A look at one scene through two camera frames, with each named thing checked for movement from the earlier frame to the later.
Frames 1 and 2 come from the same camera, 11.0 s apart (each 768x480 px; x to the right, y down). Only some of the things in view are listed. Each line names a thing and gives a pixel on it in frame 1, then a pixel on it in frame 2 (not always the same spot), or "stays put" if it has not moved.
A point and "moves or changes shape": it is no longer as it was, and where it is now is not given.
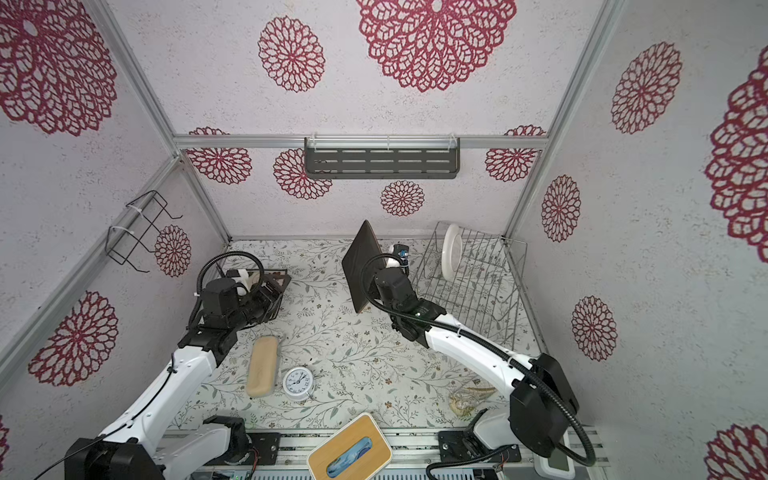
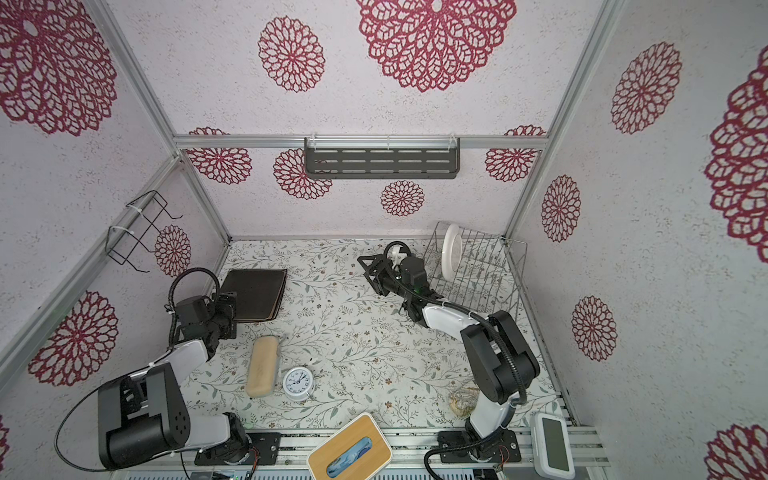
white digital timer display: [558, 466] stays put
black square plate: [363, 249] moves or changes shape
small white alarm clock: [297, 383] stays put
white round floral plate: [452, 254] stays put
